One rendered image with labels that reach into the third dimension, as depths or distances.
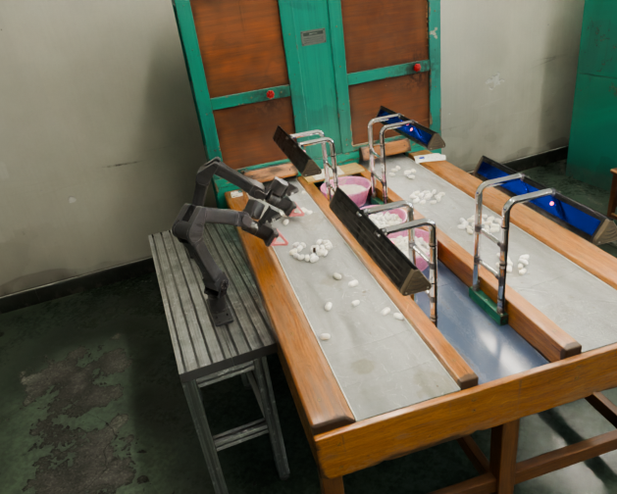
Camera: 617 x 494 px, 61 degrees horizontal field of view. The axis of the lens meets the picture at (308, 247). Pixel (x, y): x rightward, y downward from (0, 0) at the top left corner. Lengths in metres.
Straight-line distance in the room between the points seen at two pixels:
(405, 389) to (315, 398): 0.25
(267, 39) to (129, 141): 1.26
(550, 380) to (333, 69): 1.94
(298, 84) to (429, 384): 1.84
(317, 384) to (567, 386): 0.72
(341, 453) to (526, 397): 0.55
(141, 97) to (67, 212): 0.90
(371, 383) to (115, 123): 2.59
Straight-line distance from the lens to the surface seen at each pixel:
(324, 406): 1.46
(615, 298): 1.96
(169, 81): 3.61
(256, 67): 2.85
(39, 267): 3.96
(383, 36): 3.03
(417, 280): 1.33
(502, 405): 1.62
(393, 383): 1.54
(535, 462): 2.04
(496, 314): 1.86
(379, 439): 1.49
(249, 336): 1.90
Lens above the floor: 1.79
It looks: 28 degrees down
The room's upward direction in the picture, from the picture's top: 8 degrees counter-clockwise
